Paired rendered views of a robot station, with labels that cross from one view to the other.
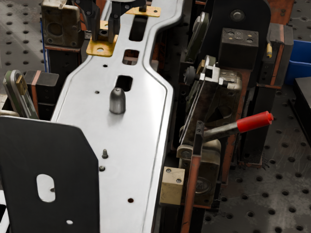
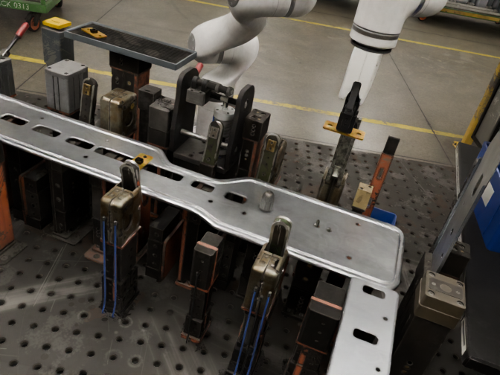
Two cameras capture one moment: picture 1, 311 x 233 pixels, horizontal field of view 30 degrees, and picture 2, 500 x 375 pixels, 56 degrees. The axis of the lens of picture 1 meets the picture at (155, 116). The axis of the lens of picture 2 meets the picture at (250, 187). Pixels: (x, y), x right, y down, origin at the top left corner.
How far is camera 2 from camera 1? 1.21 m
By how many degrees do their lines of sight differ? 61
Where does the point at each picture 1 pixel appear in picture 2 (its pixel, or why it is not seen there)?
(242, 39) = (262, 115)
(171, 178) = (368, 188)
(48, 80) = (213, 238)
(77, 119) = not seen: hidden behind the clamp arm
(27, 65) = (20, 321)
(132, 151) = (313, 212)
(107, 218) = (373, 237)
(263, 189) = not seen: hidden behind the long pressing
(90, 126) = not seen: hidden behind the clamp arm
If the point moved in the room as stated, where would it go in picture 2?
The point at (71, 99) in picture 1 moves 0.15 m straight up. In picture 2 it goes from (249, 228) to (262, 172)
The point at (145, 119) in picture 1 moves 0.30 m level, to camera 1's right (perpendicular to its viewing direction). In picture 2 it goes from (280, 198) to (301, 144)
